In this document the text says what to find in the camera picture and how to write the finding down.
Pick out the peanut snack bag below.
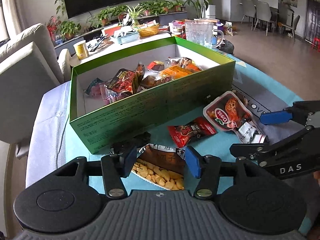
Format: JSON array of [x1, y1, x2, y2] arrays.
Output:
[[131, 144, 186, 191]]

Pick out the clear bag brown snacks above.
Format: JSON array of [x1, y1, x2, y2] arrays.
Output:
[[168, 57, 193, 68]]

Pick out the blue purple crab stick packet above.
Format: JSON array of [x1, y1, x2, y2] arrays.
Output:
[[85, 78, 106, 97]]

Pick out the orange yellow biscuit packet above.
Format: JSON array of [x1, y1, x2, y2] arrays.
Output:
[[159, 65, 192, 79]]

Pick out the red white chicken packet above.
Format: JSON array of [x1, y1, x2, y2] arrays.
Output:
[[203, 91, 267, 144]]

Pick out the small red snack packet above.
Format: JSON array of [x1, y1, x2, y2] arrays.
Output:
[[168, 116, 217, 148]]

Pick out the green cardboard box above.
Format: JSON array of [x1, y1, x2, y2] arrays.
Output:
[[69, 37, 235, 154]]

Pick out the blue patterned table cloth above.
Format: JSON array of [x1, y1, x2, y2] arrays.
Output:
[[24, 53, 313, 235]]

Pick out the dark red chocolate packet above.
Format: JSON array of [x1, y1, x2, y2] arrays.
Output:
[[107, 68, 138, 95]]

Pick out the grey dining chair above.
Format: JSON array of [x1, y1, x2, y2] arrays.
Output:
[[254, 1, 272, 35]]

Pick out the clear glass mug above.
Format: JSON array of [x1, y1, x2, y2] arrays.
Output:
[[184, 20, 224, 49]]

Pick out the round white coffee table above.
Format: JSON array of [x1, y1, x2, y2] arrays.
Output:
[[70, 31, 171, 67]]

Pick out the yellow canister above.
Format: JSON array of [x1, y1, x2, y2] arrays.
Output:
[[73, 40, 89, 60]]

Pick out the blue tissue tray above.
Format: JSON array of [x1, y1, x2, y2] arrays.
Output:
[[110, 30, 140, 45]]

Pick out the grey armchair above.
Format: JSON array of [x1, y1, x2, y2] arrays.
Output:
[[1, 23, 71, 159]]

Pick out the woven yellow basket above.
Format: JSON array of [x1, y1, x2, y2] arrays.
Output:
[[136, 24, 159, 38]]

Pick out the spider plant in vase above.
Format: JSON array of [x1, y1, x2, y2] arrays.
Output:
[[123, 4, 144, 27]]

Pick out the red flower arrangement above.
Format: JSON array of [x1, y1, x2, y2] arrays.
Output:
[[47, 16, 61, 42]]

